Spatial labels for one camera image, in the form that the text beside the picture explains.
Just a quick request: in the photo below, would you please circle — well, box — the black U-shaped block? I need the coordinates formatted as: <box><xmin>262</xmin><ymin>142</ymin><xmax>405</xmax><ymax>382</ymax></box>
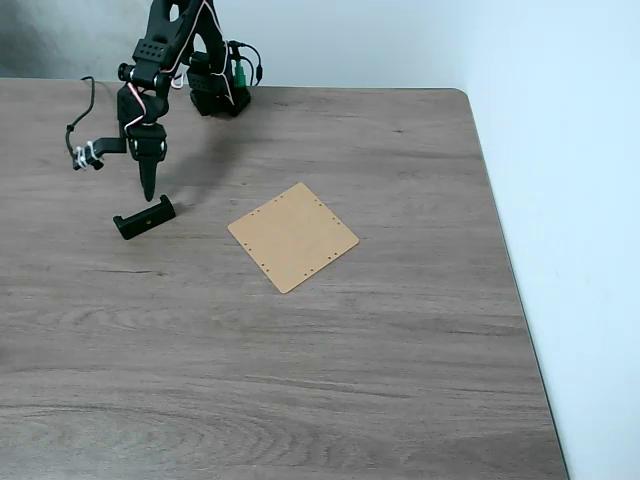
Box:
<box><xmin>112</xmin><ymin>194</ymin><xmax>177</xmax><ymax>241</ymax></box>

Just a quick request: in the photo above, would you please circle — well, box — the black power cable with plug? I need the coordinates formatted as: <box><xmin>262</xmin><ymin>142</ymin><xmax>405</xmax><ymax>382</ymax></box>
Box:
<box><xmin>227</xmin><ymin>39</ymin><xmax>265</xmax><ymax>86</ymax></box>

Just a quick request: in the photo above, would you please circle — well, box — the orange square board with holes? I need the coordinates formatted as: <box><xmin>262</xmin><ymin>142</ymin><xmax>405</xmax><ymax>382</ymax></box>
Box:
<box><xmin>227</xmin><ymin>181</ymin><xmax>361</xmax><ymax>295</ymax></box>

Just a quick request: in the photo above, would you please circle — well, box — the black camera cable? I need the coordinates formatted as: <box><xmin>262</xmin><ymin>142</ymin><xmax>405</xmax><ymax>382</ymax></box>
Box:
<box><xmin>63</xmin><ymin>75</ymin><xmax>97</xmax><ymax>156</ymax></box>

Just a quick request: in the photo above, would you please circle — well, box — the black camera on bracket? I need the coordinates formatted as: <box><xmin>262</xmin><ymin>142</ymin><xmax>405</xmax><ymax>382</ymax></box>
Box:
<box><xmin>73</xmin><ymin>135</ymin><xmax>127</xmax><ymax>172</ymax></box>

